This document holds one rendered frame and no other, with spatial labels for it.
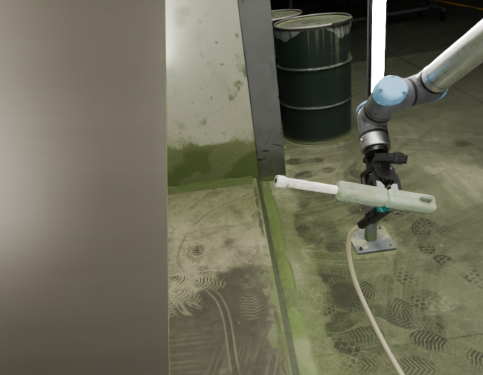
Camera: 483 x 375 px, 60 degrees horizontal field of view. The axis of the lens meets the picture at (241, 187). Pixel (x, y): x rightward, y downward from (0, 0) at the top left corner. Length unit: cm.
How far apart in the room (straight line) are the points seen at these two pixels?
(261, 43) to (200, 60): 37
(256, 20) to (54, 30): 222
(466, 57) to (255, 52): 155
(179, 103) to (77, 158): 227
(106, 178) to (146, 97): 9
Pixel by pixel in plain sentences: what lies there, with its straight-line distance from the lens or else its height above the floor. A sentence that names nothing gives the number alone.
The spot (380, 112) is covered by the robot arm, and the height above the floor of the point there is 91.
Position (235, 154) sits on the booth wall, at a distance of 278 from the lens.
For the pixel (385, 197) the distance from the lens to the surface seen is 123.
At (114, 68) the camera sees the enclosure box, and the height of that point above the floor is 130.
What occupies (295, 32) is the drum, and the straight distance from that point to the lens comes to 314.
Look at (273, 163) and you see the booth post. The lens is 283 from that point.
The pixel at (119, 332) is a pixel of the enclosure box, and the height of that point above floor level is 101.
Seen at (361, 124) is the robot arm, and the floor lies 85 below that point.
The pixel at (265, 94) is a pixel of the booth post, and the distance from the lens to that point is 266.
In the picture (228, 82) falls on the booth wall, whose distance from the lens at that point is 262.
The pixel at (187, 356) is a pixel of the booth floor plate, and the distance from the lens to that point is 178.
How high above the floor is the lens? 137
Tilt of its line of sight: 29 degrees down
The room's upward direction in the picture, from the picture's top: 9 degrees counter-clockwise
